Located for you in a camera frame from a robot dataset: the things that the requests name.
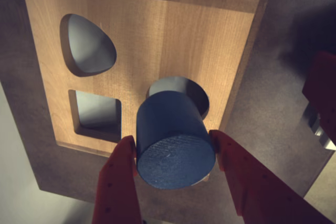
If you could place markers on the wooden shape sorter box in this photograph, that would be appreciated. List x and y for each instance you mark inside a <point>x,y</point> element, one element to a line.
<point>183,37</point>

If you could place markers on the blue cylinder block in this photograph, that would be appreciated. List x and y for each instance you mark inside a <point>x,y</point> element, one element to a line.
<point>173,161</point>

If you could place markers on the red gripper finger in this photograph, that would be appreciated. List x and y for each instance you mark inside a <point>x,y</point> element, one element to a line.
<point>252,187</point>
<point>118,187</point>

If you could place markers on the red robot arm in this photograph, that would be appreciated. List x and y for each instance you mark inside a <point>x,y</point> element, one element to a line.
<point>324,82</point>

